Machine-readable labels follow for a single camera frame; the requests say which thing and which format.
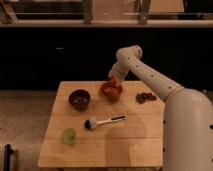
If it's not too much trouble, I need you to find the white handled dish brush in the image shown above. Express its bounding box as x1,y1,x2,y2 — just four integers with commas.
84,115,125,130

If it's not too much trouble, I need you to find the green cup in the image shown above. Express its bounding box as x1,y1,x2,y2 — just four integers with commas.
61,128,76,145

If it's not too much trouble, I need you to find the bunch of dark grapes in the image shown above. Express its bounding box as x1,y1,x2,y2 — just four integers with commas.
136,92,157,104

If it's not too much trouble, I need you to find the red bowl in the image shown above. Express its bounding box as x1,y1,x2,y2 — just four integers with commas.
101,82,123,101

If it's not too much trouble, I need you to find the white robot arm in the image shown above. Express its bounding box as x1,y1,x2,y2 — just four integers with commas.
109,45,213,171

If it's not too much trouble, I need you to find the wooden table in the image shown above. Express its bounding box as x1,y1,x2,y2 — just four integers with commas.
38,81,164,168

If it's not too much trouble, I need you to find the red apple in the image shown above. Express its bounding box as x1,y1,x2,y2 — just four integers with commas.
109,76,117,87

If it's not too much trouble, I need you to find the black object at floor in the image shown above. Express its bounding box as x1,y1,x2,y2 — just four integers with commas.
3,144,14,171

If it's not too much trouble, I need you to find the dark brown bowl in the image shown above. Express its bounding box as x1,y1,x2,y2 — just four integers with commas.
68,89,91,111

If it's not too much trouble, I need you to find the dark cabinet counter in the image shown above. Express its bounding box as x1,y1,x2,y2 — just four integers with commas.
0,26,213,91

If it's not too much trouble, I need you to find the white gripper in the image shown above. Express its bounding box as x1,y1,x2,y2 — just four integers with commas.
108,62,129,81

